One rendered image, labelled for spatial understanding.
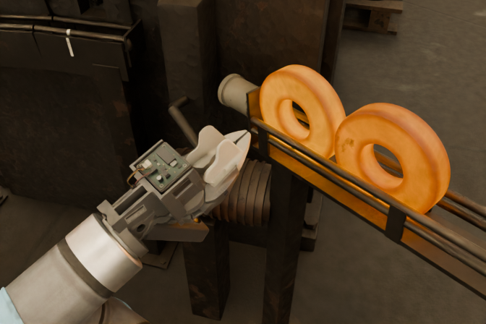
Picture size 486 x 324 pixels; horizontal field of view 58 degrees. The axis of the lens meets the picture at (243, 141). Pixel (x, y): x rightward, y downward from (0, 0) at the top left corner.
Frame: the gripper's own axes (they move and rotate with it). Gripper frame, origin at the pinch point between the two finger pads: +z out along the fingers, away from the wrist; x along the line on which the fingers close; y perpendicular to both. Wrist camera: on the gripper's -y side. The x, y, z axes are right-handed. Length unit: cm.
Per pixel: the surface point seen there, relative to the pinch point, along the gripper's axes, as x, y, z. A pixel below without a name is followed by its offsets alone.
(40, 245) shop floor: 65, -60, -46
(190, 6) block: 25.2, 4.6, 12.0
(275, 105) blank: 3.7, -3.6, 9.0
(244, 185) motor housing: 7.3, -20.5, 0.2
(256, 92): 7.6, -3.1, 8.8
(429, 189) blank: -22.3, -1.2, 9.8
